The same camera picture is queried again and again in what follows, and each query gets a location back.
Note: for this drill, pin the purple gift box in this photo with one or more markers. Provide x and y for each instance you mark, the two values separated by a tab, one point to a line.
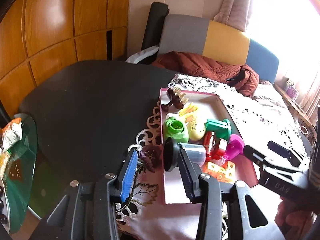
290	90

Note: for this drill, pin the dark grey cylinder cup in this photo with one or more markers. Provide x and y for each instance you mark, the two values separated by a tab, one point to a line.
173	151

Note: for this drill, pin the rust brown quilted jacket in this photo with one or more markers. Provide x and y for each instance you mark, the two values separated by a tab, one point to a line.
240	76

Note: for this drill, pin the green white round toy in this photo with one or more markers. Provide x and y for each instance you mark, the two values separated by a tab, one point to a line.
175	129

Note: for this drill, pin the green flanged cylinder toy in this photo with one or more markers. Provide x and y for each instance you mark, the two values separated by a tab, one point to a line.
222	129

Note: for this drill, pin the red metallic capsule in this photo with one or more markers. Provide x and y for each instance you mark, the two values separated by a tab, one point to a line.
209	144

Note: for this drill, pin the person right hand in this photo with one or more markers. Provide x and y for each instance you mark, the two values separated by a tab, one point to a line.
300	220

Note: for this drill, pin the white embroidered floral tablecloth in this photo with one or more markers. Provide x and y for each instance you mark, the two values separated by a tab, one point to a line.
145	215

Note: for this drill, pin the yellow carved egg toy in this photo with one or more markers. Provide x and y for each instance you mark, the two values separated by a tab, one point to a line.
196	129

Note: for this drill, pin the orange translucent toy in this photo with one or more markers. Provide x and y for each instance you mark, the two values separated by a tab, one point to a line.
188	113

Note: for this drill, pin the magenta funnel toy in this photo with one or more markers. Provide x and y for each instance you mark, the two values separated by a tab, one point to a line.
234	148

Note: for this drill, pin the beige curtain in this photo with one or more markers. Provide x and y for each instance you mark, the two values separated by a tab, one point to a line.
234	13

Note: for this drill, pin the orange cube blocks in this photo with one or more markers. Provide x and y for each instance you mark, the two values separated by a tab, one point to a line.
224	173

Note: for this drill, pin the pink shallow cardboard box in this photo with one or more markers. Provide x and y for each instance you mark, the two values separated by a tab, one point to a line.
239	168

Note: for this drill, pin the brown comb massager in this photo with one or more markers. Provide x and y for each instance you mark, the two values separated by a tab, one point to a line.
177	98

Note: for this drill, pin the wooden side table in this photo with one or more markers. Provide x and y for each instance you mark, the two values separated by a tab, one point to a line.
295	111

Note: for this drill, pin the red block toy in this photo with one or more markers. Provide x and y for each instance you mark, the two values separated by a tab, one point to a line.
219	148

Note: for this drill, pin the black rolled mat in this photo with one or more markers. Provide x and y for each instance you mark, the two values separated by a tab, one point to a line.
154	26

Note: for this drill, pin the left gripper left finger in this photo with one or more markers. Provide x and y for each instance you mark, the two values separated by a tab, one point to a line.
126	176

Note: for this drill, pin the white pillow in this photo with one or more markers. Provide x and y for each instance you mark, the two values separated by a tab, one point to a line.
143	54

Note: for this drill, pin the pink beige duvet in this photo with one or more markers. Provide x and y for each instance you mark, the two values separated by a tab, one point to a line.
273	103

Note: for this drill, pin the multicolour sofa backrest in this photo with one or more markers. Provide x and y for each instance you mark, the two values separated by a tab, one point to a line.
216	41

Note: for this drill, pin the green glass side table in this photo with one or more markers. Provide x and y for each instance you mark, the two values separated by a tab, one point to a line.
17	172

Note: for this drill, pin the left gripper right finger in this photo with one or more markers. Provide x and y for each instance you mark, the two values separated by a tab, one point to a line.
190	175

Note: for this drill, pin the snack bag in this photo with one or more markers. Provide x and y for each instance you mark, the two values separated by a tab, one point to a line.
11	134

